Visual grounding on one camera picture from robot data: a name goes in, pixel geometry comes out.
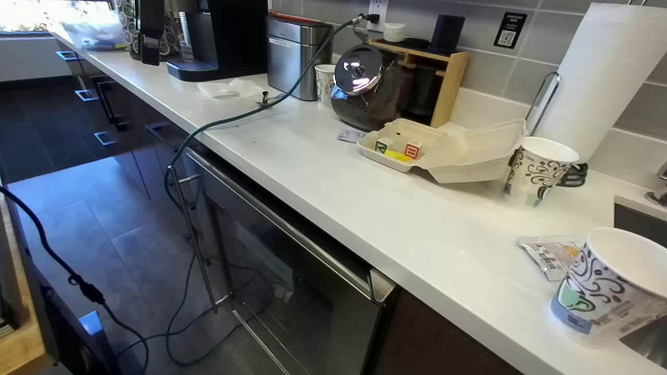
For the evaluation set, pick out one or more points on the wooden rack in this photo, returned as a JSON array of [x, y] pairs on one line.
[[450, 85]]

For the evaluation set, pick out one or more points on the metal paper towel holder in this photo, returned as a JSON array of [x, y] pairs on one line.
[[541, 105]]

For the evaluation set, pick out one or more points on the black box speaker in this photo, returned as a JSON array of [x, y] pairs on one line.
[[446, 35]]

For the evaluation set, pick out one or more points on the small flat sachet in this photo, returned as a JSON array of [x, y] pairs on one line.
[[351, 136]]

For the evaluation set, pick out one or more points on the clear snack packet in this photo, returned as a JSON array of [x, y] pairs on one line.
[[548, 255]]

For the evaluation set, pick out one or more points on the large patterned paper cup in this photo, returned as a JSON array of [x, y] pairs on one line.
[[611, 285]]

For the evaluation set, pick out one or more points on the small white paper cup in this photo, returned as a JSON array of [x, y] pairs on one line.
[[325, 85]]

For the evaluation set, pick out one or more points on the green toy cube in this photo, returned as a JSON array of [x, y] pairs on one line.
[[381, 147]]

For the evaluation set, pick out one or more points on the black wall sticker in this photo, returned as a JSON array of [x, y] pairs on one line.
[[512, 30]]

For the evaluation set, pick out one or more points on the small white container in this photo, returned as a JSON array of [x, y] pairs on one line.
[[393, 31]]

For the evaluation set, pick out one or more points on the dark jar in rack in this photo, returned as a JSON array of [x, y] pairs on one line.
[[421, 97]]

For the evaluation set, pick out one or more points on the yellow toy block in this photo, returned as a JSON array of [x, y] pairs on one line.
[[398, 156]]

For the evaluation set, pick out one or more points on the white crumpled napkin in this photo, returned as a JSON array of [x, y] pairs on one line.
[[229, 88]]

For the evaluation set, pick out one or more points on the black coffee machine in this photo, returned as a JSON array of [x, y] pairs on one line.
[[229, 35]]

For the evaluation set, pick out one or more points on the stainless steel canister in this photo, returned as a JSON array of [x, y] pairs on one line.
[[295, 59]]

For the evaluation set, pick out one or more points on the orange toy cube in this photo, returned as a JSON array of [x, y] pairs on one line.
[[414, 151]]

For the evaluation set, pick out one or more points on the white wall outlet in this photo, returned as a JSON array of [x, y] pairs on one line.
[[377, 6]]

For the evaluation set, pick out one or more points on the under-counter glass door fridge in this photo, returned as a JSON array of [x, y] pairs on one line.
[[292, 293]]

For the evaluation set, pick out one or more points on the white paper towel roll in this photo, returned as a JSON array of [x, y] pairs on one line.
[[604, 75]]

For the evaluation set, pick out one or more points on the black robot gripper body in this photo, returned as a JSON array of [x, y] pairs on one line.
[[151, 21]]

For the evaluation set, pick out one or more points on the clear plastic bag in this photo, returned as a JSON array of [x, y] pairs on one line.
[[94, 31]]

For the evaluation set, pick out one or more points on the beige foam takeout container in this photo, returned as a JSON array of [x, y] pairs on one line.
[[458, 156]]

